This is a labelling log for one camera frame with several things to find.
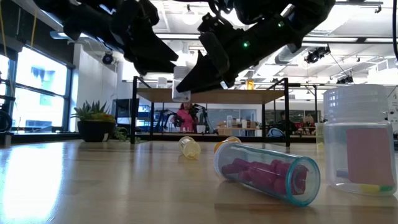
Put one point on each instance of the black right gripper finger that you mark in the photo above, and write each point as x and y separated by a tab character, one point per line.
202	77

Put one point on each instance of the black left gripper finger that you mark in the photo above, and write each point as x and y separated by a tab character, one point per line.
149	48
155	68

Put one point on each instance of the clear pill bottle white cap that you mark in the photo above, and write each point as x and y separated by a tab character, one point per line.
181	74
162	83

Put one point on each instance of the yellow pill bottle white cap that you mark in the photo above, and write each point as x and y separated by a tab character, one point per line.
319	133
190	148

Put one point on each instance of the blue bottle with pink pills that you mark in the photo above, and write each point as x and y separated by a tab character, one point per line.
264	177

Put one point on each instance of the large clear bottle pink label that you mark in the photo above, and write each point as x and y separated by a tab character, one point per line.
342	149

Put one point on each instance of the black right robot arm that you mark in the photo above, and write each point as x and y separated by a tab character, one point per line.
311	12

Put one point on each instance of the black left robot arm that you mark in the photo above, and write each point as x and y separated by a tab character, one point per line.
77	18

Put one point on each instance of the black background robot arm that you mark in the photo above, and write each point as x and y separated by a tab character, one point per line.
203	115
174	119

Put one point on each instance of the wooden shelf with black legs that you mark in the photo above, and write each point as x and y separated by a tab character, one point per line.
242	96

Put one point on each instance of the long ceiling light strip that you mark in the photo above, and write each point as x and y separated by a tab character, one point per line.
381	40
329	39
186	36

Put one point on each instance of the black ceiling spotlight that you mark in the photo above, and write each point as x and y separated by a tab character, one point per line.
345	80
317	54
108	59

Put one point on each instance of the person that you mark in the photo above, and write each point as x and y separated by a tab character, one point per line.
186	119
284	123

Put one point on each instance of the white cup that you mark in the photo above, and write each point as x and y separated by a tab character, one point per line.
201	128

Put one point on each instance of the white round ceiling lamp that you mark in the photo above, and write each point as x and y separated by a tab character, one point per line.
190	17

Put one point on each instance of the cardboard box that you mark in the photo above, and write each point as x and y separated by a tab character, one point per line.
222	130

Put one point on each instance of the potted succulent plant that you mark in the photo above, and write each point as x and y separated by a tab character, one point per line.
94	130

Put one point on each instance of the blue white round object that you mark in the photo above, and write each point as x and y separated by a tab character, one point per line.
275	132

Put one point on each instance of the large glass window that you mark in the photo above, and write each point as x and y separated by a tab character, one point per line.
40	77

